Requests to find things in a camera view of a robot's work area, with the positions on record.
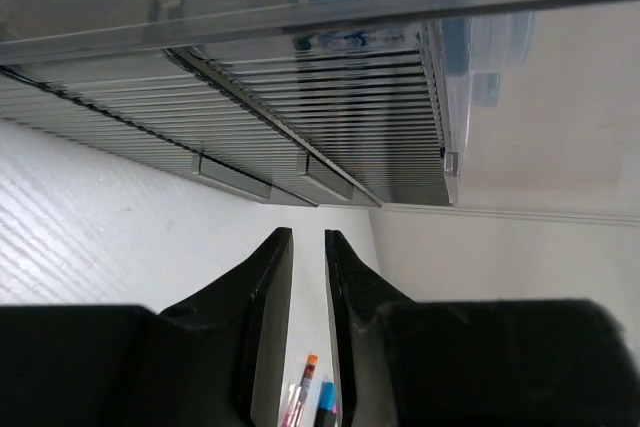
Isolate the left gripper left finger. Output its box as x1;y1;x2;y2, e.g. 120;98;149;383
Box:
1;228;293;426

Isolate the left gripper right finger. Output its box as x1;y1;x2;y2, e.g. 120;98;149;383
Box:
325;230;639;426

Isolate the blue capped marker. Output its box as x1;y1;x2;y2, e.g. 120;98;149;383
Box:
313;381;337;427

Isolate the clear acrylic drawer organizer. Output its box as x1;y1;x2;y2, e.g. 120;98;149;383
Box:
1;0;639;215

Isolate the red pen middle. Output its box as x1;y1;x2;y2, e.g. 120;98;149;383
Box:
296;354;318;406

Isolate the red pen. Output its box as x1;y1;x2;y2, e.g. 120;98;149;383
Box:
279;384;301;427
296;354;318;406

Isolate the red pen left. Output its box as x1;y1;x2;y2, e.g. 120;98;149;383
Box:
279;384;301;427

